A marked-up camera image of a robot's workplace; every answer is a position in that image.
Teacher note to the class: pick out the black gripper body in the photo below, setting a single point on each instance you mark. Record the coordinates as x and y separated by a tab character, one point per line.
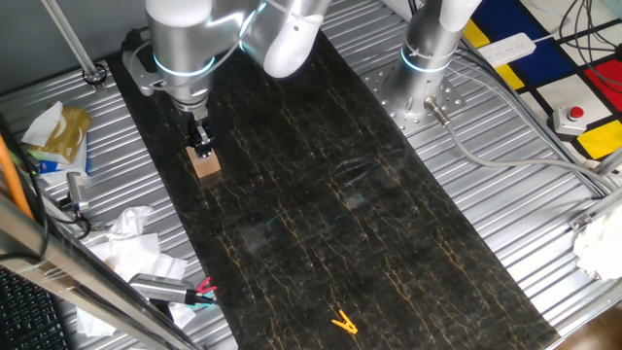
196	121

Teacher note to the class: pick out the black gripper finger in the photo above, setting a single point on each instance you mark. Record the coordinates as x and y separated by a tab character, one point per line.
194	141
207	143

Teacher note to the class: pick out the small wooden block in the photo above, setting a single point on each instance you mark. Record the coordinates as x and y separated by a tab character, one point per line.
209	167

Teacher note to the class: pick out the white power strip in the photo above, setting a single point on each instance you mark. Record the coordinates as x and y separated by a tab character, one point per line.
505	49

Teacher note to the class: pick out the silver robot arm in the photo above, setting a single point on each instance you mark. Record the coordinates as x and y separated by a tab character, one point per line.
182	44

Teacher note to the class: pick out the crumpled white tissue ball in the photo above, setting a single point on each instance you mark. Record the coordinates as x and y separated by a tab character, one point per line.
127	221

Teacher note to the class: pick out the gold tissue pack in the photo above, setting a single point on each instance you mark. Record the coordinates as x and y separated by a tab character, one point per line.
68	133

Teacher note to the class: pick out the white tissue paper sheets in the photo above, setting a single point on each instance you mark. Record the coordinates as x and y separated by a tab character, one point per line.
136	257

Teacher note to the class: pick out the red clothespin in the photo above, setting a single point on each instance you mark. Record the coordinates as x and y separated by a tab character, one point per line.
206	284

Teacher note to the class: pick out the blue and white package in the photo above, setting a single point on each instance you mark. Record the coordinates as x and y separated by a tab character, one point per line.
53	167

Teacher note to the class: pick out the aluminium pole with base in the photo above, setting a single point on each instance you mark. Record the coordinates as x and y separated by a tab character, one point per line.
73	44

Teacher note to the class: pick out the teal clothespin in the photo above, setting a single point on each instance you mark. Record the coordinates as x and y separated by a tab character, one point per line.
206	294

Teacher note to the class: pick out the black marble pattern mat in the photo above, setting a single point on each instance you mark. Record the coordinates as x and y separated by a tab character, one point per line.
340	219

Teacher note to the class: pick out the white tissue sheet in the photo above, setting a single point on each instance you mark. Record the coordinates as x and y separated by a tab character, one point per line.
41	124

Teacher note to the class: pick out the orange tube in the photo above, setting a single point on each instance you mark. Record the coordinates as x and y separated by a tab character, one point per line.
12	180

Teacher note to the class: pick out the orange clothespin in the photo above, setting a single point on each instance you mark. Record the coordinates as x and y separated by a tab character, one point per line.
345	324

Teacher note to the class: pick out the black keyboard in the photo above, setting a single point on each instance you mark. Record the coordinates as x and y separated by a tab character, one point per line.
26	316

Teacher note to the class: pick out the colourful squares floor mat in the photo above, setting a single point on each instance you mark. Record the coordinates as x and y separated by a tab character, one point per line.
549	63

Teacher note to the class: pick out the grey emergency stop box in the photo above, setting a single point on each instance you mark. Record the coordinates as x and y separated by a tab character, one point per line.
568	121

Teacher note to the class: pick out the white cloth bundle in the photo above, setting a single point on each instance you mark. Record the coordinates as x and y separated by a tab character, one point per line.
600	245

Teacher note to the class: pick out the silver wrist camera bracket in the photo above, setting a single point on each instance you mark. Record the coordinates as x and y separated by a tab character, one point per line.
141	78

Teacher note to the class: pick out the metal frame bar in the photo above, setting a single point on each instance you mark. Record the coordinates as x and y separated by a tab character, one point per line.
73	272

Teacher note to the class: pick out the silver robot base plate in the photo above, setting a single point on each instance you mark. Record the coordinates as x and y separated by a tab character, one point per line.
389	104

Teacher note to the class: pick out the silver corner bracket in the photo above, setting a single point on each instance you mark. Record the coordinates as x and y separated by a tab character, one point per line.
580	222

